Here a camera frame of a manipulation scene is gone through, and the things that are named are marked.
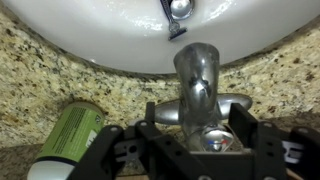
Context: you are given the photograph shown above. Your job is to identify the green soap pump bottle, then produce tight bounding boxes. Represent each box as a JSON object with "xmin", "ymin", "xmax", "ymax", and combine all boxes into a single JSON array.
[{"xmin": 26, "ymin": 101, "xmax": 106, "ymax": 180}]

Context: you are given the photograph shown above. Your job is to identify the blue razor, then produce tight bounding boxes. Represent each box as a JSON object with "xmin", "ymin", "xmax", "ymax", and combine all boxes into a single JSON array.
[{"xmin": 159, "ymin": 0, "xmax": 189, "ymax": 42}]

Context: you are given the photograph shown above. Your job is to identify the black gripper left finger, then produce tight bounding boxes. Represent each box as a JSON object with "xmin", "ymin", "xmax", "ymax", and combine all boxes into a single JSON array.
[{"xmin": 66, "ymin": 101, "xmax": 214, "ymax": 180}]

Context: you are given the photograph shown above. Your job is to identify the chrome tap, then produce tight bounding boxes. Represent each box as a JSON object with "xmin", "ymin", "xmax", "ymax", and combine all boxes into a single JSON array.
[{"xmin": 153, "ymin": 42, "xmax": 254, "ymax": 154}]

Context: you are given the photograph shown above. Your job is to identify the white oval sink basin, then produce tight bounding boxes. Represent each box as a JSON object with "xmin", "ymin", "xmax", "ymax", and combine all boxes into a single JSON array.
[{"xmin": 0, "ymin": 0, "xmax": 320, "ymax": 75}]

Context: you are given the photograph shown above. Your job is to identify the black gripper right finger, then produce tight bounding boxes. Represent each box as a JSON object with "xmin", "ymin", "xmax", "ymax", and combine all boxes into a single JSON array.
[{"xmin": 229, "ymin": 103, "xmax": 320, "ymax": 180}]

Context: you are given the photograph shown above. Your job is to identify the chrome drain stopper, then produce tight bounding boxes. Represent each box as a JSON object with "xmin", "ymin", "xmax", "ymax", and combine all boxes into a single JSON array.
[{"xmin": 169, "ymin": 0, "xmax": 196, "ymax": 21}]

